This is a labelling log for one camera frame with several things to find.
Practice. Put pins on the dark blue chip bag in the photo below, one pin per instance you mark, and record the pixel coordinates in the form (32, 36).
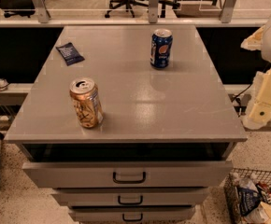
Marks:
(249, 199)

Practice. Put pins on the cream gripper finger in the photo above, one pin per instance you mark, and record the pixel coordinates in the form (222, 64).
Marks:
(254, 41)
(258, 111)

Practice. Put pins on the dark blue snack packet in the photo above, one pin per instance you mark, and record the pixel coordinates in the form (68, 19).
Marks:
(70, 54)

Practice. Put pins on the gold soda can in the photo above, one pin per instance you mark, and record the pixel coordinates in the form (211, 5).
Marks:
(84, 95)

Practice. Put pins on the grey drawer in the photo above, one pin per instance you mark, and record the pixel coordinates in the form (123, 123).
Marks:
(132, 214)
(130, 174)
(130, 196)

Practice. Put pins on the grey drawer cabinet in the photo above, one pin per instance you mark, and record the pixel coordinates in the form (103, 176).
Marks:
(180, 113)

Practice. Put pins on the blue pepsi can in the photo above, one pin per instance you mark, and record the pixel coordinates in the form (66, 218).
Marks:
(161, 43)

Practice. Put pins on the black office chair centre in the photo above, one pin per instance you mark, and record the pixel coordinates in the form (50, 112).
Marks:
(115, 4)

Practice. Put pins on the red snack bag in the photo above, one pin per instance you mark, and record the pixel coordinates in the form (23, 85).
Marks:
(265, 191)

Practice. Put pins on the bottom grey drawer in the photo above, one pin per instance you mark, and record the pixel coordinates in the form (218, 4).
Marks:
(132, 214)

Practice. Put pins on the wire basket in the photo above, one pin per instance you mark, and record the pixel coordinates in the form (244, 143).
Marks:
(231, 192)

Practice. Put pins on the top grey drawer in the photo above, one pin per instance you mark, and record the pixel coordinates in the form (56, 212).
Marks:
(130, 174)

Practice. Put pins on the middle grey drawer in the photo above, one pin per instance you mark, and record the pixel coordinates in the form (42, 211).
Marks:
(130, 196)

